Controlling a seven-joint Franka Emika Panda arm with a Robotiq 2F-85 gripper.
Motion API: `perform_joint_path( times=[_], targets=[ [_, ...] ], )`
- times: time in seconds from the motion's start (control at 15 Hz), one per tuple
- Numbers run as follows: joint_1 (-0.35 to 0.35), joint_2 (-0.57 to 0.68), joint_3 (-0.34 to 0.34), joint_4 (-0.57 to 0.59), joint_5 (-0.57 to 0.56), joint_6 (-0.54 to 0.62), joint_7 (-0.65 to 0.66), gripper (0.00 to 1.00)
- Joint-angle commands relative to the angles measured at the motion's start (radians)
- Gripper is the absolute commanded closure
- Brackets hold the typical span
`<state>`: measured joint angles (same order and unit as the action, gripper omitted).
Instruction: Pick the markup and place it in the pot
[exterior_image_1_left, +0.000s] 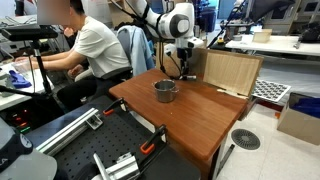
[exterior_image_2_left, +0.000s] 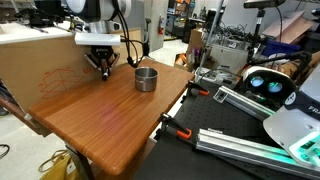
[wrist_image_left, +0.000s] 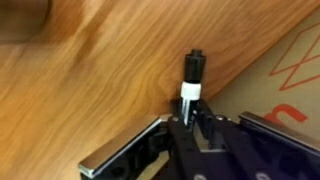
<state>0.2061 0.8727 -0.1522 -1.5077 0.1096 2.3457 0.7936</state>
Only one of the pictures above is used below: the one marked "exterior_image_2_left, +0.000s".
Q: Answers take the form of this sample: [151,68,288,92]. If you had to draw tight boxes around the large cardboard box red print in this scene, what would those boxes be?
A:
[0,28,143,112]

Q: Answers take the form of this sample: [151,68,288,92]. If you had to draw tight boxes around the white power strip box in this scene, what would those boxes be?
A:
[194,66,241,88]

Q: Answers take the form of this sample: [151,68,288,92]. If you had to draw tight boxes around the white bin with cables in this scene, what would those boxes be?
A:
[209,33,249,73]

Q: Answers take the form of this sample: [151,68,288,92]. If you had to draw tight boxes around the white workbench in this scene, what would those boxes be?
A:
[0,21,76,46]

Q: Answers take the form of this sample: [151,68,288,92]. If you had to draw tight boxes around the black white marker pen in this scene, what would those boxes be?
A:
[101,59,111,82]

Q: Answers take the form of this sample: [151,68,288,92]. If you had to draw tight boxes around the short aluminium profile rail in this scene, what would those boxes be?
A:
[213,85,276,121]

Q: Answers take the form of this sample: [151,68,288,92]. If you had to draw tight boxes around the flat brown cardboard sheets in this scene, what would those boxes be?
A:
[262,9,316,44]

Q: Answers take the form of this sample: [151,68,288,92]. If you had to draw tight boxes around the black cable loop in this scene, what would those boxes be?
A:
[0,143,11,159]

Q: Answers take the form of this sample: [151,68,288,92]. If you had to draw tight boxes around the slanted grey metal pole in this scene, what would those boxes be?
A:
[199,0,225,79]

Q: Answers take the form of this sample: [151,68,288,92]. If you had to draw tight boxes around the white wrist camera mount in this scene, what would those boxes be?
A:
[74,32,122,47]

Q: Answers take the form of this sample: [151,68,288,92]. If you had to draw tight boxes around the yellow bag with handles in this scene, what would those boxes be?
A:
[37,149,81,180]

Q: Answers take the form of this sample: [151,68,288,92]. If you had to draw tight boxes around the small brown cardboard box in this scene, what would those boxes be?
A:
[186,27,208,54]

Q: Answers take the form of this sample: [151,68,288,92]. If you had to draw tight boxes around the black robot arm cables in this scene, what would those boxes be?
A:
[112,0,145,69]

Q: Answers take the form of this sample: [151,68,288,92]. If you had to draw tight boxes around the black optical breadboard table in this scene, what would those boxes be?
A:
[133,79,320,180]

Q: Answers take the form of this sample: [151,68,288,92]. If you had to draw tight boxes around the long aluminium profile rail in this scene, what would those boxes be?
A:
[195,128,320,179]

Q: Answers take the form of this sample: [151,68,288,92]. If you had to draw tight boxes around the small steel pot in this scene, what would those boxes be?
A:
[134,66,159,93]

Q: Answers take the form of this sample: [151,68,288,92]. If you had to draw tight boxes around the black orange bar clamp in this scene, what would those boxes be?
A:
[181,79,211,103]
[158,112,194,141]

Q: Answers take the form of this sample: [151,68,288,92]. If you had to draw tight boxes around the black camera on stand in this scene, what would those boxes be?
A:
[243,0,287,9]

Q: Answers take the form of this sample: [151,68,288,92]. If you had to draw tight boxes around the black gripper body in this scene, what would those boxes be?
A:
[90,45,116,63]

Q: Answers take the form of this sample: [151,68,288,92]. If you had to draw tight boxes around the blue plastic bin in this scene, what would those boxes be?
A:
[261,39,301,58]

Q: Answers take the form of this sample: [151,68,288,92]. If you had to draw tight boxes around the white VR headset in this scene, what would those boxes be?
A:
[240,65,298,111]

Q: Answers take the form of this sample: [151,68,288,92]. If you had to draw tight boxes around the black camera stand with boom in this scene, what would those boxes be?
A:
[246,8,313,79]

